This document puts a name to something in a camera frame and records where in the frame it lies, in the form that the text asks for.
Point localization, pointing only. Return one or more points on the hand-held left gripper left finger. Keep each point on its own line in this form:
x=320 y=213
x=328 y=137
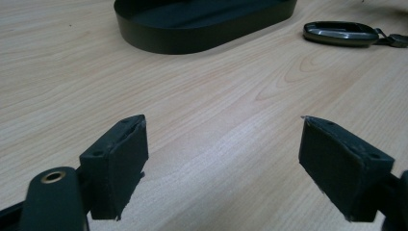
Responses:
x=112 y=166

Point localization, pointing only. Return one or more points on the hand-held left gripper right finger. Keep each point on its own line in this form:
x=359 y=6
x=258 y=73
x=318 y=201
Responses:
x=340 y=170

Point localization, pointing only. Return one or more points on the black car key fob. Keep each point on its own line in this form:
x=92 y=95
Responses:
x=340 y=33

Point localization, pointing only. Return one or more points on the black oval tray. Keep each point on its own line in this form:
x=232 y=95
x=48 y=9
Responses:
x=205 y=24

